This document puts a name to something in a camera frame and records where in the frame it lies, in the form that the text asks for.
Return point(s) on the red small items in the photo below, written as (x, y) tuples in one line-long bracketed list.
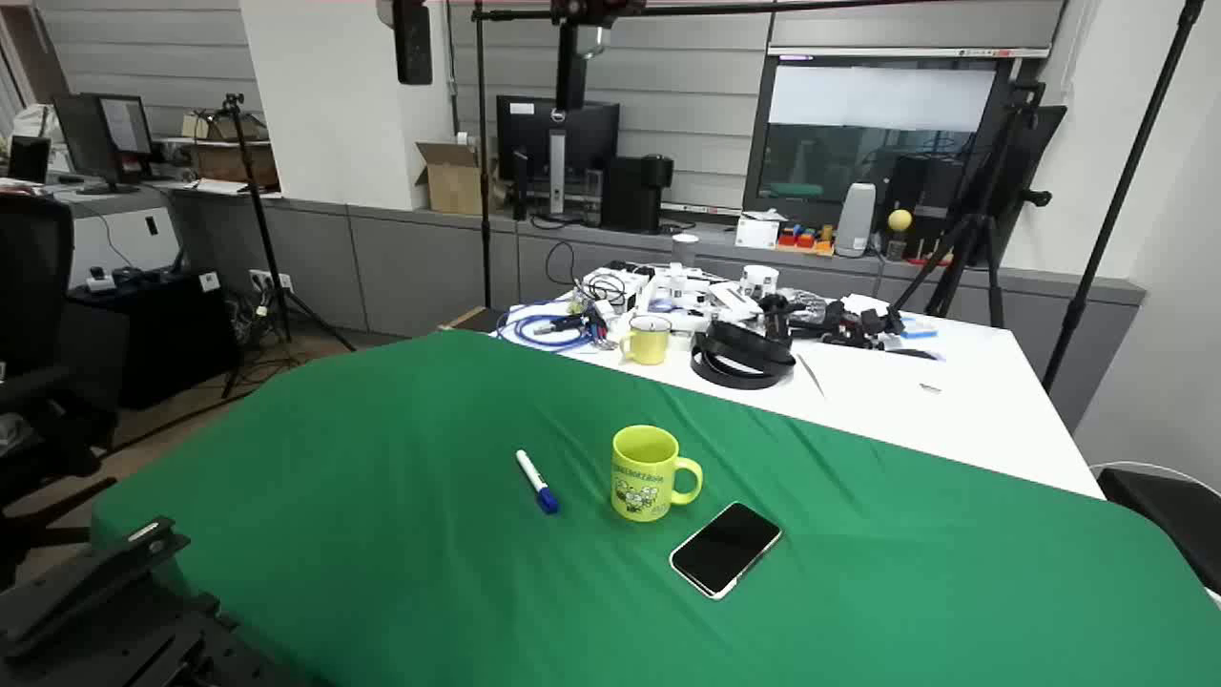
[(804, 238)]

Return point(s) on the black desktop monitor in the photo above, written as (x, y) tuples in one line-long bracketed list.
[(548, 135)]

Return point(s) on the black camera tripod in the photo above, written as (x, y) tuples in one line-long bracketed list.
[(974, 231)]

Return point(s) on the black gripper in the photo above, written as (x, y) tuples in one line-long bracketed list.
[(570, 38)]

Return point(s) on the black hanging speaker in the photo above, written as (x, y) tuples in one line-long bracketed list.
[(415, 38)]

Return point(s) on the black slanted stand pole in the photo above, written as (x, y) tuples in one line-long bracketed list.
[(1119, 205)]

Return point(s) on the grey old monitor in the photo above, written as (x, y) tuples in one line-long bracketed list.
[(104, 140)]

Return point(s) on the black office chair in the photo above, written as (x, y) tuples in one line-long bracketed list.
[(30, 320)]

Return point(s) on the white cylindrical speaker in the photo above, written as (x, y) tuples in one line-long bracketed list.
[(856, 218)]

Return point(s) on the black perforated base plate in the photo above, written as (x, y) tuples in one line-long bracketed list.
[(90, 625)]

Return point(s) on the white lidded container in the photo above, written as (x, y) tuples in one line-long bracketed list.
[(758, 231)]

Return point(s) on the open cardboard box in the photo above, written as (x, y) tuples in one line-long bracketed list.
[(451, 180)]

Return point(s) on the black low cabinet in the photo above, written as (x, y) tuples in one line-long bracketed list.
[(158, 337)]

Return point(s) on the black gadget pile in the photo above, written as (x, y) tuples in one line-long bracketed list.
[(842, 320)]

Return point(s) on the yellow ball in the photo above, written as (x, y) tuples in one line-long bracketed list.
[(897, 222)]

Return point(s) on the thin black light tripod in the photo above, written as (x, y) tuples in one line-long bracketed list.
[(262, 217)]

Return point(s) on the black computer tower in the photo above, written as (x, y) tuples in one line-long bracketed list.
[(635, 192)]

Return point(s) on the yellow mug with cartoon print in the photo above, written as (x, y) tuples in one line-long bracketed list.
[(637, 490)]

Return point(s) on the blue capped white marker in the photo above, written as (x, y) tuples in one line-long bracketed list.
[(537, 481)]

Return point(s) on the black clamp with white top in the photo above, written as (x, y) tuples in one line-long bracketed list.
[(153, 537)]

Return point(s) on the black vertical pole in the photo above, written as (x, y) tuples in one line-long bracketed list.
[(481, 167)]

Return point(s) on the black chair with white rim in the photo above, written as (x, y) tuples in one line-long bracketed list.
[(1169, 510)]

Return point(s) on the green table cloth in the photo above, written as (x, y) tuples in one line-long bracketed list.
[(384, 549)]

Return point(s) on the black smartphone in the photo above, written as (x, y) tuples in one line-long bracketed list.
[(727, 551)]

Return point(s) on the small plain yellow mug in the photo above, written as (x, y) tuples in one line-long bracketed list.
[(645, 345)]

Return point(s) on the large dark wall monitor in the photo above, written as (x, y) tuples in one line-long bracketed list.
[(877, 135)]

